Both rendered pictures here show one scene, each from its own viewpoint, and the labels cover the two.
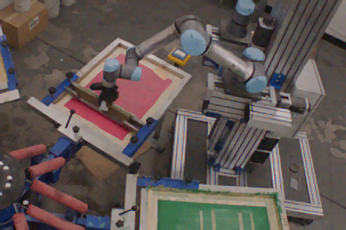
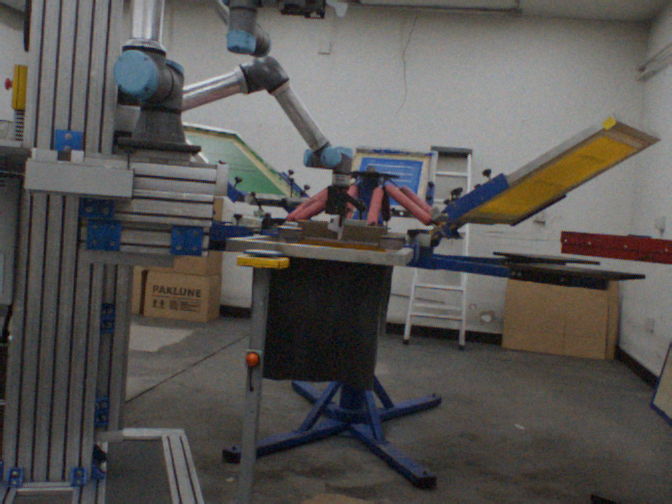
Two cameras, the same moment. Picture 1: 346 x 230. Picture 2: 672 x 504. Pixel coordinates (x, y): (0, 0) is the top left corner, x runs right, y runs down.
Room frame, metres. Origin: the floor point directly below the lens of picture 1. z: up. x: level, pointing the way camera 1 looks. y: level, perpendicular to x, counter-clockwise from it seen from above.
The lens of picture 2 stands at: (4.36, -0.82, 1.11)
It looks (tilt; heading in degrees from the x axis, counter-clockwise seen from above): 3 degrees down; 162
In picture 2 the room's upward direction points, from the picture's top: 5 degrees clockwise
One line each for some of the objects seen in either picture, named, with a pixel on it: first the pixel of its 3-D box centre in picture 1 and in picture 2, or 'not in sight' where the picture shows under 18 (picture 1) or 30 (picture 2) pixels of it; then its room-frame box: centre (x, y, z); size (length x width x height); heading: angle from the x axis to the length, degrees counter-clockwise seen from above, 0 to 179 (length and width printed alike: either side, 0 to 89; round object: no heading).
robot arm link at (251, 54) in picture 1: (252, 61); not in sight; (1.61, -0.66, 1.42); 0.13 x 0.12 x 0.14; 1
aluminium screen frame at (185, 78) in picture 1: (121, 90); (332, 247); (1.66, 0.01, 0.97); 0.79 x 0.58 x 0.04; 154
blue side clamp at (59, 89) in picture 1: (61, 91); (411, 251); (1.56, 0.37, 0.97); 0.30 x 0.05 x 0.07; 154
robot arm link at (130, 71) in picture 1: (130, 70); (319, 158); (1.49, -0.02, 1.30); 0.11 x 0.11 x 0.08; 1
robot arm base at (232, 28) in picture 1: (238, 25); (160, 126); (2.11, -0.67, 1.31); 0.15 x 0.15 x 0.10
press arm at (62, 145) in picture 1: (63, 145); not in sight; (1.15, 0.26, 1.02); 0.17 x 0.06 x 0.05; 154
